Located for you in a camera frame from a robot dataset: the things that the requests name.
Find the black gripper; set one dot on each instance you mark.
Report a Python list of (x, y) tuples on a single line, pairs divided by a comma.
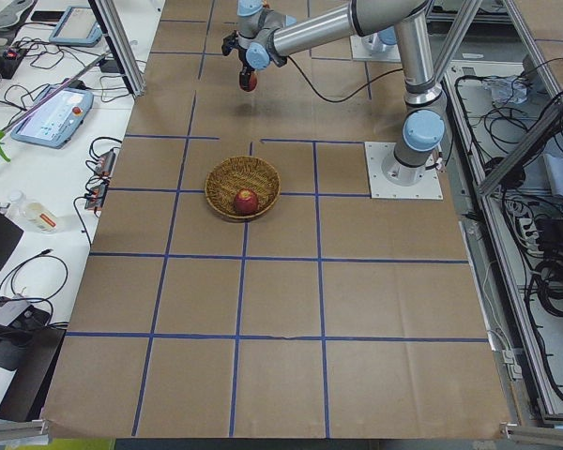
[(245, 73)]

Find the yellow-red apple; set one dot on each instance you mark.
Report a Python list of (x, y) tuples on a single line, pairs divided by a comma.
[(252, 82)]

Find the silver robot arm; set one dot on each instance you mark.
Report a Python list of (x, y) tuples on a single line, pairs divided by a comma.
[(381, 41), (270, 37)]

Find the woven wicker basket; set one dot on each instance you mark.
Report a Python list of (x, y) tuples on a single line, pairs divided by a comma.
[(235, 173)]

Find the dark red basket apple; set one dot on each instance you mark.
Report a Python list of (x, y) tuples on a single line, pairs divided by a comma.
[(246, 202)]

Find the black power adapter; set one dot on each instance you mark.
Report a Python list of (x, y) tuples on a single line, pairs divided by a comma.
[(109, 66)]

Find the blue teach pendant far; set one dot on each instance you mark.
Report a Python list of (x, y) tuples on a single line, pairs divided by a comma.
[(78, 26)]

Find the blue teach pendant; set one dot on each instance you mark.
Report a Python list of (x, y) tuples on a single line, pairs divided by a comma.
[(55, 122), (78, 26)]

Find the blue teach pendant near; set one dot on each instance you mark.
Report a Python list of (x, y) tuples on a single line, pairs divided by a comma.
[(55, 122)]

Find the clear plastic bottle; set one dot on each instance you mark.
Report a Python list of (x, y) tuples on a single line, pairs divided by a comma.
[(34, 212)]

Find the green-tipped metal stand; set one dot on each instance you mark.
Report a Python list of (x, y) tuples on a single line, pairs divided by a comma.
[(60, 87)]

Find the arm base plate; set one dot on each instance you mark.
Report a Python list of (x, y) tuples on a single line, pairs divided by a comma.
[(359, 53), (390, 180)]

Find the aluminium frame post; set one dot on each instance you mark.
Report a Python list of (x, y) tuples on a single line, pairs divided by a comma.
[(120, 50)]

